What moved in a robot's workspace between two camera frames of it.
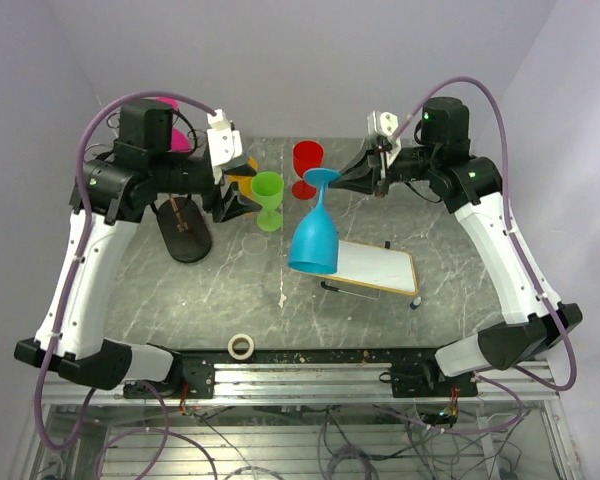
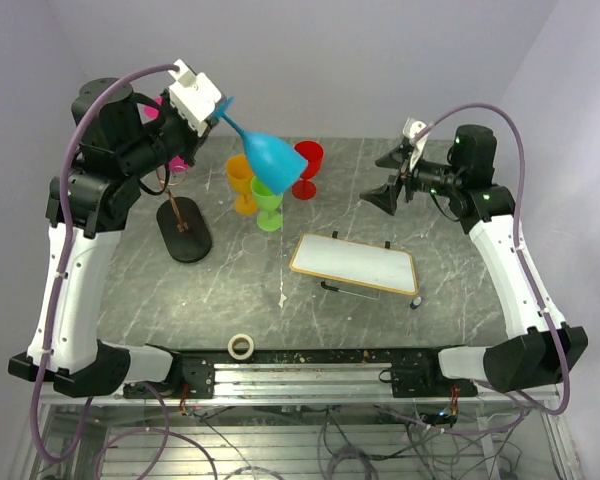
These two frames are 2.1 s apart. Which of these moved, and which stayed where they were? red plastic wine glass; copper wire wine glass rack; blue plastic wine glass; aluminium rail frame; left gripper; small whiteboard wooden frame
Moved: left gripper; blue plastic wine glass
Stayed: red plastic wine glass; copper wire wine glass rack; aluminium rail frame; small whiteboard wooden frame
